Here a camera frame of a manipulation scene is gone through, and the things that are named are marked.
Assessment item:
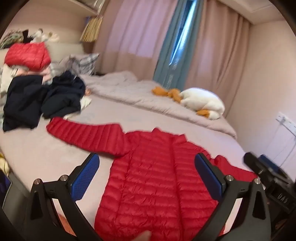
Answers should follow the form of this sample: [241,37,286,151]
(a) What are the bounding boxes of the folded red down jacket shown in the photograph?
[4,42,52,72]

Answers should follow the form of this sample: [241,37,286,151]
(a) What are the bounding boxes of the pile of light clothes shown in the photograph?
[0,64,58,95]

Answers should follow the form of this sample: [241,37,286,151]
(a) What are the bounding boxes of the navy hooded garment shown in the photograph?
[42,71,86,120]

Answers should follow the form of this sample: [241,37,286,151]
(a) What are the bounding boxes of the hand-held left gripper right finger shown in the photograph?
[193,152,272,241]

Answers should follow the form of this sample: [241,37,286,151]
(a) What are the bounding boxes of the pink sheer curtain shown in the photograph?
[92,0,178,76]

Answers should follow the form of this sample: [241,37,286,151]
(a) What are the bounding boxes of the small white garment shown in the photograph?
[80,89,92,110]

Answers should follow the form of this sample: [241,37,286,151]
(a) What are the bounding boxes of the white goose plush toy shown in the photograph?
[153,86,226,120]

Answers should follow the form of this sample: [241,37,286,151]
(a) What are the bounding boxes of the large navy garment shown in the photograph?
[3,75,50,132]

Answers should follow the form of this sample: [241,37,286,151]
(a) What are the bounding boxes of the plush toys on headboard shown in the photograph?
[30,28,59,43]

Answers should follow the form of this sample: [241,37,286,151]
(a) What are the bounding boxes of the plaid pillow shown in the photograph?
[59,53,100,76]

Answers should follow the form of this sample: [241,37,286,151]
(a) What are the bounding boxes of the bed with pale sheet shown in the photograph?
[0,93,255,241]

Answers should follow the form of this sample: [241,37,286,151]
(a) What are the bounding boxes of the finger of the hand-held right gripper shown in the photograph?
[259,155,281,172]
[243,152,266,176]

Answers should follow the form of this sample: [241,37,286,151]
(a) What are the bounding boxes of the hanging straw tassel item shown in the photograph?
[80,16,103,42]

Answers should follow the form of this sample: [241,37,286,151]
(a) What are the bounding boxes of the blue curtain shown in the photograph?
[153,0,204,91]

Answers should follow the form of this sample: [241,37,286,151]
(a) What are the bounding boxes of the white wall socket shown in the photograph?
[275,112,296,132]

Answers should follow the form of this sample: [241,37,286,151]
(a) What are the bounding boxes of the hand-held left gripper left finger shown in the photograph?
[23,152,102,241]

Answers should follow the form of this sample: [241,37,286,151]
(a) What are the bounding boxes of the wall shelf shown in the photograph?
[74,0,104,18]

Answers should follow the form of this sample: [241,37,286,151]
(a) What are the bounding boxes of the beige headboard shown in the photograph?
[0,42,84,67]

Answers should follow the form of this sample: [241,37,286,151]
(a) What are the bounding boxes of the beige curtain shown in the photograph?
[185,0,251,116]

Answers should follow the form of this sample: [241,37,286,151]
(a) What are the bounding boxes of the red down jacket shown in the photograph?
[4,42,52,72]
[46,117,258,241]

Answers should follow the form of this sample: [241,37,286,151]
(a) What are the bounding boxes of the grey duvet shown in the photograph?
[80,71,237,139]

